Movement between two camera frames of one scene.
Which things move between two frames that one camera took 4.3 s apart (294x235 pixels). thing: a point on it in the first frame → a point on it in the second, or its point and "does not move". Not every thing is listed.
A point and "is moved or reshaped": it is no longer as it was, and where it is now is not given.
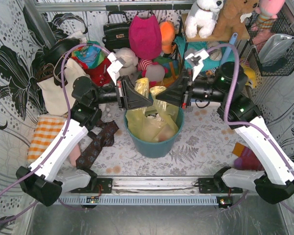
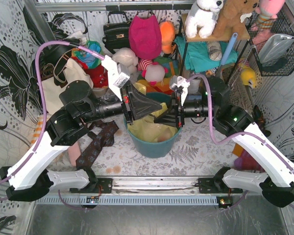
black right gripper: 186,88 → 177,112
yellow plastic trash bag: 155,122 is moved or reshaped
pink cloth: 75,153 does not move
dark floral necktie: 104,134 does not move
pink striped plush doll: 154,71 does not move
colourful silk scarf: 90,56 does not move
